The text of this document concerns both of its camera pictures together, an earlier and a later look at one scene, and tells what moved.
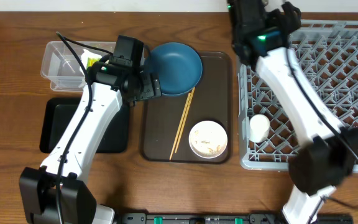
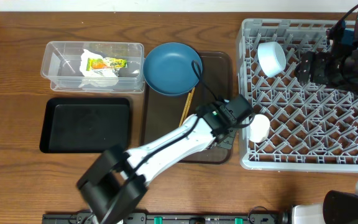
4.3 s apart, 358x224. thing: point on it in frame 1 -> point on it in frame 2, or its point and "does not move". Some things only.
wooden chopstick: x=179 y=126 does not move
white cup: x=259 y=128 does not move
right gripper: x=291 y=13 -> x=317 y=68
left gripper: x=152 y=86 -> x=230 y=145
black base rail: x=227 y=218 does not move
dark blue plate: x=179 y=66 does not move
